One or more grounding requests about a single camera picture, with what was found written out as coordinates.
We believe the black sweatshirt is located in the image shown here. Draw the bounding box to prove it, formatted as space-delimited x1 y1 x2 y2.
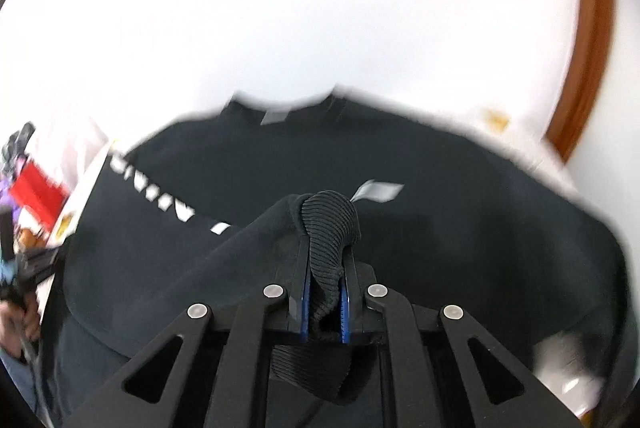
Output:
40 95 638 427

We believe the person's left hand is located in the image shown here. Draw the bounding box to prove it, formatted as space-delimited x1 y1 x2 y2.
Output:
0 292 40 360

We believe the red paper bag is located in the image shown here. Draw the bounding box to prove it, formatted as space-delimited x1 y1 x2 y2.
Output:
9 160 70 233

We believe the fruit print tablecloth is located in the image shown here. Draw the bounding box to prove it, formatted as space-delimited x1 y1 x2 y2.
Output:
49 110 602 416

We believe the plaid grey cloth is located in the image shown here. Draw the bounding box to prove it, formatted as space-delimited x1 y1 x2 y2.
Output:
1 121 36 169

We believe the brown wooden door frame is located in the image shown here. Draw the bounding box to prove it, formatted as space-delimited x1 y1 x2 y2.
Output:
546 0 615 162

